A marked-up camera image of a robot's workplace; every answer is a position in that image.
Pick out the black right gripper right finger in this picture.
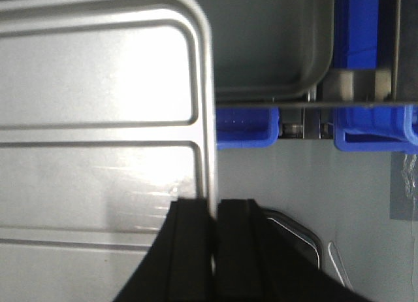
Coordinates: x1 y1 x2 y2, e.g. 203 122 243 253
215 199 365 301

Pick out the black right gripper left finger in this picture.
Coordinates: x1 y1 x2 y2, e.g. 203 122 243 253
115 199 214 301

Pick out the silver ribbed metal tray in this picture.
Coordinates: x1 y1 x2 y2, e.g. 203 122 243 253
1 0 217 301

